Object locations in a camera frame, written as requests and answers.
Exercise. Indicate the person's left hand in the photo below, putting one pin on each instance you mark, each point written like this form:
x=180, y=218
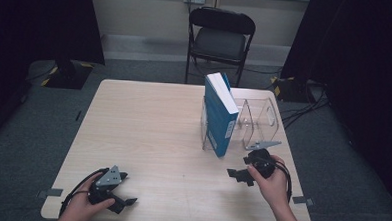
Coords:
x=79, y=209

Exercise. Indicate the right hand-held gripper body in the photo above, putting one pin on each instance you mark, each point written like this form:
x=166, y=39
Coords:
x=262, y=160

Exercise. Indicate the blue book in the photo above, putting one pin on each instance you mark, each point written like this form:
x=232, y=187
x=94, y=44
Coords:
x=220, y=118

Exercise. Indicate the person's right hand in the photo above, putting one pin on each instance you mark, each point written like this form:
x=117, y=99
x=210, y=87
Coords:
x=272, y=187

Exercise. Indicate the clear acrylic file rack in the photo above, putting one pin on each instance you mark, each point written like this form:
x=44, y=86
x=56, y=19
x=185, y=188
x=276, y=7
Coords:
x=256, y=123

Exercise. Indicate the black stand base yellow stripes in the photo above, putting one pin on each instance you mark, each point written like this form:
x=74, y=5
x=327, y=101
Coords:
x=68, y=76
x=290, y=89

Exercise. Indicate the black curtain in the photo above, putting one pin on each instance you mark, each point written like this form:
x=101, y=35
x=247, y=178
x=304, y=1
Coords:
x=362, y=81
x=37, y=33

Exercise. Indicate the grey tape strip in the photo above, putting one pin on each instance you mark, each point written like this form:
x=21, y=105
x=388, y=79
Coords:
x=50, y=193
x=302, y=200

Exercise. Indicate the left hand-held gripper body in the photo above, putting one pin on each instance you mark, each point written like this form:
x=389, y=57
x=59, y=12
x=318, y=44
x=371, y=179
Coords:
x=105, y=186

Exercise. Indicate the black folding chair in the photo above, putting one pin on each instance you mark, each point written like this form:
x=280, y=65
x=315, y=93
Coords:
x=220, y=41

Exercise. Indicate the small black floor object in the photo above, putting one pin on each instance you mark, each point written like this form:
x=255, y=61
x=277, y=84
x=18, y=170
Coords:
x=78, y=115

